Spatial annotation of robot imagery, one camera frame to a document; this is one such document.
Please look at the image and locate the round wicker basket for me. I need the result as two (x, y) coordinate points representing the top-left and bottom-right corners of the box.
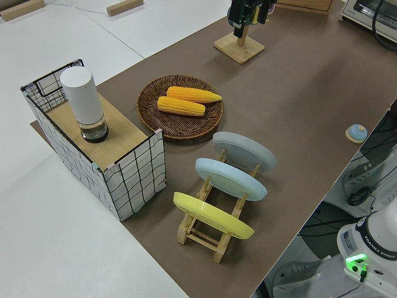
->
(136, 74), (225, 141)

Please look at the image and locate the light blue plate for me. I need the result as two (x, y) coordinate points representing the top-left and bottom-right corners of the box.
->
(194, 157), (269, 203)

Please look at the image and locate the yellow corn cob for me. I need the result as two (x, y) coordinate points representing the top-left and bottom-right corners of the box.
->
(166, 86), (223, 104)
(156, 96), (207, 117)

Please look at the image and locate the grey plate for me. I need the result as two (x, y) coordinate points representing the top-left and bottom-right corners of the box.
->
(212, 131), (278, 176)

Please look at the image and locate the yellow plate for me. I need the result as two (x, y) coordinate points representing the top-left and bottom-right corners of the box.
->
(172, 191), (256, 240)

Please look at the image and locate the wooden plate rack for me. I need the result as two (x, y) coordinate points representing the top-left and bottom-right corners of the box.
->
(176, 148), (265, 265)

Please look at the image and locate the brown table mat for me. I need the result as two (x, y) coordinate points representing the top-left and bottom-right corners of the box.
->
(30, 0), (397, 298)

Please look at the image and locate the wooden mug tree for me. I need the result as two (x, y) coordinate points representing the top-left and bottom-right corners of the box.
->
(213, 26), (266, 65)

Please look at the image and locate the white cylinder bottle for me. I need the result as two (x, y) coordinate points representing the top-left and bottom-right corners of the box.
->
(59, 67), (110, 144)

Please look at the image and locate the dark teal mug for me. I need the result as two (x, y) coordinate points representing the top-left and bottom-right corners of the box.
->
(226, 0), (260, 37)

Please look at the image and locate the pink mug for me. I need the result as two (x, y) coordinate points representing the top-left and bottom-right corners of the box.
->
(259, 0), (276, 24)

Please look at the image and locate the blue dome bell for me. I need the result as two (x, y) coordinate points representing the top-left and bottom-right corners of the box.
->
(345, 124), (368, 145)

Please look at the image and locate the wooden block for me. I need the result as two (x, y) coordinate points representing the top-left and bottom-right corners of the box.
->
(106, 0), (145, 17)
(0, 0), (46, 23)

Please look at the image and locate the wooden cabinet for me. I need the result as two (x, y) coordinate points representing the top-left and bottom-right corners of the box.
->
(275, 0), (334, 16)

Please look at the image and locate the cream toaster oven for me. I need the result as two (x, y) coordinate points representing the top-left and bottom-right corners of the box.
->
(337, 0), (397, 40)

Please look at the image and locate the white wire grid box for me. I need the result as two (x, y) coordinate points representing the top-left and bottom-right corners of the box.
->
(20, 58), (167, 222)

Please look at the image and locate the black coiled cable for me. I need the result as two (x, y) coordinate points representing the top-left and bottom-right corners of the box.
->
(346, 189), (370, 207)

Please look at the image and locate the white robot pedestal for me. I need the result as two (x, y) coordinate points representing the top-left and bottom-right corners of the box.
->
(272, 256), (397, 298)

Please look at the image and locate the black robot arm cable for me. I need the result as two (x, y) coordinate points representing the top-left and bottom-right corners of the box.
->
(372, 0), (397, 55)

